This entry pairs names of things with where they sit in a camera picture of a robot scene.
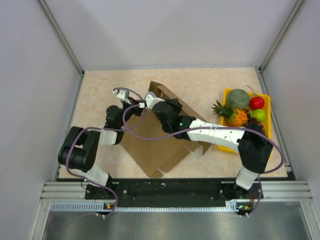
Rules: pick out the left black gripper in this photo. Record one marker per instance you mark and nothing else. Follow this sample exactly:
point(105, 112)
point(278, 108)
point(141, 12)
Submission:
point(137, 110)

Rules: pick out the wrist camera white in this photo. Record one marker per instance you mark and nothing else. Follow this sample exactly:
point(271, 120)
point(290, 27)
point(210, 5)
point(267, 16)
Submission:
point(122, 94)
point(151, 100)

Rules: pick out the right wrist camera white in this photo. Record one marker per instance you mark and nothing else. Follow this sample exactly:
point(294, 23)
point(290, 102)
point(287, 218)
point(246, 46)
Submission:
point(151, 100)

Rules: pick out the aluminium corner post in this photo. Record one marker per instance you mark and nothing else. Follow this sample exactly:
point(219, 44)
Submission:
point(281, 35)
point(60, 36)

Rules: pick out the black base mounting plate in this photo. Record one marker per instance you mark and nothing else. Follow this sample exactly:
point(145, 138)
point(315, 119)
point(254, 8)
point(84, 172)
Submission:
point(163, 193)

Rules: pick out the green netted melon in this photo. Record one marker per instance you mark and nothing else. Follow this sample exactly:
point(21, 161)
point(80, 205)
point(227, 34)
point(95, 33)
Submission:
point(237, 98)

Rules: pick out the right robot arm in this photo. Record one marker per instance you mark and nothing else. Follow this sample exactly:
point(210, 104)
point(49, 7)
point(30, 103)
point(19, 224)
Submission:
point(252, 145)

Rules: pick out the toy pineapple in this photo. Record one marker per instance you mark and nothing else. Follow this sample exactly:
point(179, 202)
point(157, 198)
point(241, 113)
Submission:
point(234, 117)

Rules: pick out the green apple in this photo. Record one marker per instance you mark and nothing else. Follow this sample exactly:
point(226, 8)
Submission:
point(258, 114)

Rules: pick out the aluminium frame rail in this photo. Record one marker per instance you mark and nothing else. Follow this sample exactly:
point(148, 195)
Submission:
point(294, 191)

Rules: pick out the dark purple grape bunch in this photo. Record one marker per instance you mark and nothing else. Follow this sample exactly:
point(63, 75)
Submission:
point(253, 120)

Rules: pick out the red apple at back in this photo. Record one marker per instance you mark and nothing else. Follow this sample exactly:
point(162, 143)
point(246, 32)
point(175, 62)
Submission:
point(256, 103)

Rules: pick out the left aluminium corner post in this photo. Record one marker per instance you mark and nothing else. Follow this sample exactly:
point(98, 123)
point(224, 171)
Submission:
point(60, 36)

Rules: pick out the yellow plastic fruit tray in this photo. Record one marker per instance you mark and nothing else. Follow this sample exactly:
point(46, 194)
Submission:
point(267, 123)

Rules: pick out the brown cardboard box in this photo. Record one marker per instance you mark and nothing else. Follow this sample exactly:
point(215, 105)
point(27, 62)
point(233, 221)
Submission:
point(157, 158)

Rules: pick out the right aluminium corner post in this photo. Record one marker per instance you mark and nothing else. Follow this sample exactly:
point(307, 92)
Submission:
point(281, 35)

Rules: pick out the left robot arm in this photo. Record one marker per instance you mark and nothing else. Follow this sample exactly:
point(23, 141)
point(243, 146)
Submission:
point(79, 149)

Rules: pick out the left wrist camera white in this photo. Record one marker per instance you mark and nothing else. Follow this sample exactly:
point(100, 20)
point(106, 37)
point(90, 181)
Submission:
point(122, 94)

